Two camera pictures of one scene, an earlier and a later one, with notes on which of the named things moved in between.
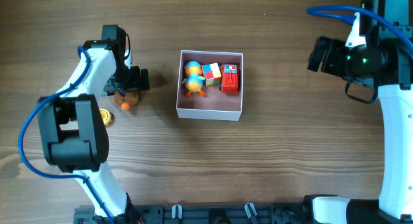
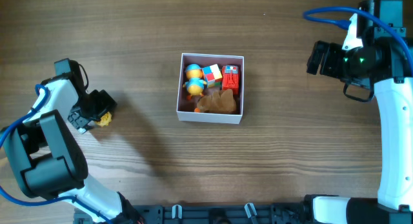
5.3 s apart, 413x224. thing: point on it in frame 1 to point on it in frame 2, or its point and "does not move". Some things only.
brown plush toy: [130, 97] to [217, 102]
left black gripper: [137, 83] to [106, 101]
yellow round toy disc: [108, 117] does not move
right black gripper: [332, 48] does not move
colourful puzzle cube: [211, 74] does not move
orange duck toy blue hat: [193, 81] does not move
